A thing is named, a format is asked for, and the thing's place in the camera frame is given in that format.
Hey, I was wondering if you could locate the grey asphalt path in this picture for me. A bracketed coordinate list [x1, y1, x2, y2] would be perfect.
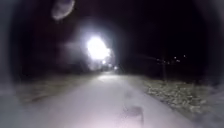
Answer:
[0, 73, 199, 128]

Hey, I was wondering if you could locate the leaf-strewn grass verge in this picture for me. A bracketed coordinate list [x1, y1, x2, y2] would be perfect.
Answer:
[121, 75, 224, 128]

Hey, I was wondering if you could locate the bright street light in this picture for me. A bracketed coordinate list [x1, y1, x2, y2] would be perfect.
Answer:
[85, 34, 113, 63]

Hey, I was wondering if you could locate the dark grass verge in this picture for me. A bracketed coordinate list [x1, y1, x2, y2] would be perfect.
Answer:
[11, 73, 99, 105]

